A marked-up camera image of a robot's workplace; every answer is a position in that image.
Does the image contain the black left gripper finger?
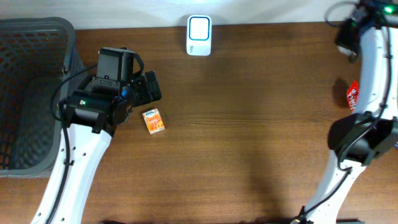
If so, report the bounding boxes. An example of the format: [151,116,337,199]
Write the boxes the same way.
[145,71,162,101]
[132,74,152,106]

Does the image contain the orange Kleenex tissue pack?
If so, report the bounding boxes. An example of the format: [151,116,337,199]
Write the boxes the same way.
[142,108,165,134]

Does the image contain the red Hacks candy bag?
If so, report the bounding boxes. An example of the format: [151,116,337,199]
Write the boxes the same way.
[346,80,359,112]

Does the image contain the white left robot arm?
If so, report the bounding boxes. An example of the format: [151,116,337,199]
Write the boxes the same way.
[32,47,162,223]

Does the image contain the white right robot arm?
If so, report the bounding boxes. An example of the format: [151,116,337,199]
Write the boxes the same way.
[291,0,397,223]

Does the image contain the white black barcode scanner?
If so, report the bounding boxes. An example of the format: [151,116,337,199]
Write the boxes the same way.
[186,15,212,56]

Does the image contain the grey plastic basket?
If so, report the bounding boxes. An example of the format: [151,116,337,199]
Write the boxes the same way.
[1,17,85,179]

